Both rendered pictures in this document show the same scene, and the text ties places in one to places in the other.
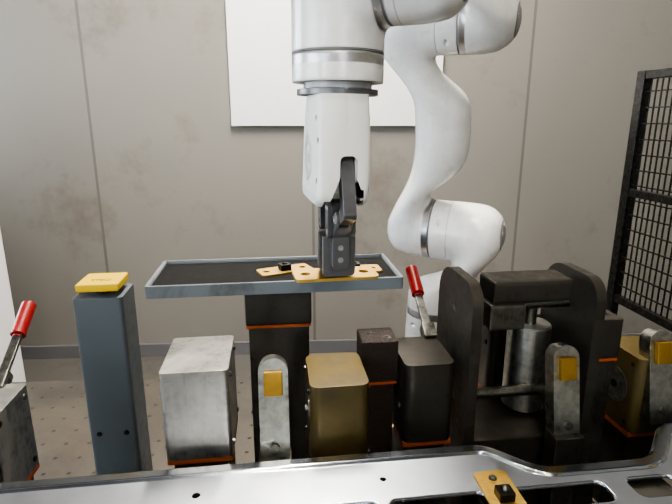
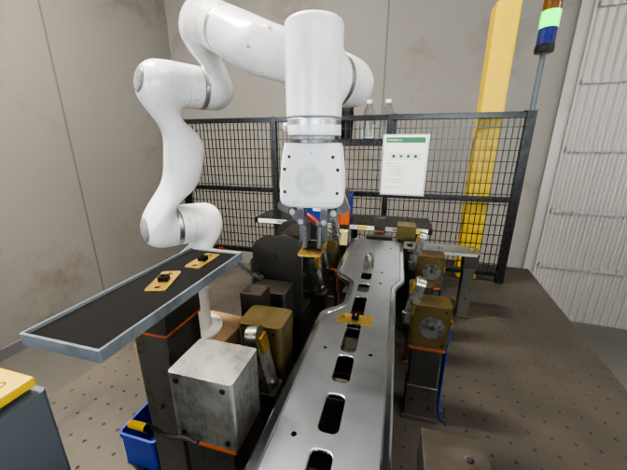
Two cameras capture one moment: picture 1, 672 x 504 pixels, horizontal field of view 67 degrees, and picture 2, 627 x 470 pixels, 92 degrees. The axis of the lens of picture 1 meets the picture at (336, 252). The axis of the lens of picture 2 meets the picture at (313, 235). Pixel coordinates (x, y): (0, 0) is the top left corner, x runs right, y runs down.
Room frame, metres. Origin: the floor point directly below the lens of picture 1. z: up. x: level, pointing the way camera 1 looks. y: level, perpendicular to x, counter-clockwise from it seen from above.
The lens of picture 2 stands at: (0.30, 0.45, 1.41)
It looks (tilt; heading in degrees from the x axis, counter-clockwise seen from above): 17 degrees down; 292
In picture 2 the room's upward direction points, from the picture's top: straight up
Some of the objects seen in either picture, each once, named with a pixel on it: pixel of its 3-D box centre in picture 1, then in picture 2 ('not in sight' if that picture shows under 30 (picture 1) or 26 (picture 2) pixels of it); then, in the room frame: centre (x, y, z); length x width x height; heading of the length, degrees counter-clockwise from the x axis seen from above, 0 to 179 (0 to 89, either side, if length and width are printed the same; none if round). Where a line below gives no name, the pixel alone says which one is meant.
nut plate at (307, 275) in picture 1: (334, 269); (313, 245); (0.49, 0.00, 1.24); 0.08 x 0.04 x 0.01; 102
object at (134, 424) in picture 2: not in sight; (162, 433); (0.64, 0.22, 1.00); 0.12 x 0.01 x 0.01; 7
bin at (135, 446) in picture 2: not in sight; (156, 432); (0.87, 0.08, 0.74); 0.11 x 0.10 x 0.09; 97
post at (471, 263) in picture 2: not in sight; (465, 284); (0.16, -0.84, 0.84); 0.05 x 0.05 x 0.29; 7
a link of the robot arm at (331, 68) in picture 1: (337, 73); (312, 129); (0.49, 0.00, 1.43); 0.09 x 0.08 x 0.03; 12
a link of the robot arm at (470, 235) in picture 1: (455, 259); (194, 241); (1.01, -0.24, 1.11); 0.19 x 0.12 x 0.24; 67
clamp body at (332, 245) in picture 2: not in sight; (326, 279); (0.69, -0.62, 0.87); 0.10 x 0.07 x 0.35; 7
